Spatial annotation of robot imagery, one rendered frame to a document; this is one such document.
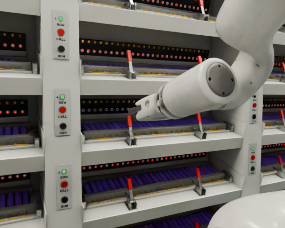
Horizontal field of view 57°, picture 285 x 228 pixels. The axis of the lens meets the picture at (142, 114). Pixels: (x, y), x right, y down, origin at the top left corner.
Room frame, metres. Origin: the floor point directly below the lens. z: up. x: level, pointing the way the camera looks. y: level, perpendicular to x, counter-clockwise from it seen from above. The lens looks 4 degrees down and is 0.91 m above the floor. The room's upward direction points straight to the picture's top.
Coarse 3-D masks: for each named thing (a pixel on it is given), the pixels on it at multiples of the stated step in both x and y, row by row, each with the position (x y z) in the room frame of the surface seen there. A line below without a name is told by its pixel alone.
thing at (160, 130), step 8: (120, 128) 0.85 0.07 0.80; (128, 128) 0.86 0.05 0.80; (136, 128) 0.87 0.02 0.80; (144, 128) 0.88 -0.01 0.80; (152, 128) 0.89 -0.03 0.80; (160, 128) 0.90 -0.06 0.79; (168, 128) 0.91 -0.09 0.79; (176, 128) 0.93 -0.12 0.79; (184, 128) 0.94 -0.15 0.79; (192, 128) 0.96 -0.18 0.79; (208, 128) 0.99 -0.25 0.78; (216, 128) 1.01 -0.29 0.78; (224, 128) 1.03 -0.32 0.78; (88, 136) 0.79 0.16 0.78; (96, 136) 0.81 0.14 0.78; (104, 136) 0.81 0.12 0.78; (112, 136) 0.83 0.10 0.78; (120, 136) 0.84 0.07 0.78; (136, 136) 0.85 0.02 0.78
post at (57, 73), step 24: (48, 0) 0.68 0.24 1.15; (72, 0) 0.71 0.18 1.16; (48, 24) 0.68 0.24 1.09; (72, 24) 0.71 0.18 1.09; (48, 48) 0.68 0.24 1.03; (72, 48) 0.71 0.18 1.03; (48, 72) 0.68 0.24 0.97; (72, 72) 0.71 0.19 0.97; (48, 96) 0.68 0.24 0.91; (72, 96) 0.71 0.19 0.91; (48, 120) 0.68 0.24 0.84; (72, 120) 0.71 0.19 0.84; (48, 144) 0.68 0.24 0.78; (72, 144) 0.71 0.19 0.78; (48, 168) 0.68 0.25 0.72; (72, 168) 0.71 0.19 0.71; (48, 192) 0.68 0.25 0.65; (72, 192) 0.70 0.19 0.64; (48, 216) 0.68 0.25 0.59; (72, 216) 0.70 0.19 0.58
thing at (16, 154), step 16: (0, 112) 0.79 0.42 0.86; (16, 112) 0.81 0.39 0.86; (0, 128) 0.76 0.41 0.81; (16, 128) 0.77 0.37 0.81; (32, 128) 0.83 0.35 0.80; (0, 144) 0.70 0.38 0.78; (16, 144) 0.72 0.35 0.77; (32, 144) 0.73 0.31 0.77; (0, 160) 0.63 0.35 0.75; (16, 160) 0.65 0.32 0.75; (32, 160) 0.66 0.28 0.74
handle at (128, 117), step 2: (128, 116) 0.82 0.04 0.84; (130, 116) 0.82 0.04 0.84; (128, 118) 0.82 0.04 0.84; (130, 118) 0.82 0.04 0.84; (128, 120) 0.81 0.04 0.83; (130, 120) 0.81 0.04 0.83; (128, 122) 0.81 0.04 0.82; (130, 122) 0.81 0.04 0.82; (128, 124) 0.81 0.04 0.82; (130, 124) 0.81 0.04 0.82; (128, 126) 0.81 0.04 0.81; (130, 126) 0.81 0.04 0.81; (130, 128) 0.81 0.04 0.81; (130, 130) 0.81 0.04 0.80; (132, 130) 0.81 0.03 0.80; (130, 132) 0.80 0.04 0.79; (132, 132) 0.81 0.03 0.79; (130, 134) 0.80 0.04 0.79; (132, 134) 0.80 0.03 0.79; (130, 136) 0.80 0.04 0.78; (132, 136) 0.80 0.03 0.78
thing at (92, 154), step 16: (240, 128) 0.99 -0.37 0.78; (96, 144) 0.77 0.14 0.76; (112, 144) 0.78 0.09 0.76; (144, 144) 0.81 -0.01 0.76; (160, 144) 0.82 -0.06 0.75; (176, 144) 0.85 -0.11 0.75; (192, 144) 0.88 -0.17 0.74; (208, 144) 0.91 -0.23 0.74; (224, 144) 0.94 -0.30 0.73; (240, 144) 0.98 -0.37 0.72; (96, 160) 0.74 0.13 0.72; (112, 160) 0.76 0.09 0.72; (128, 160) 0.79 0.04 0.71
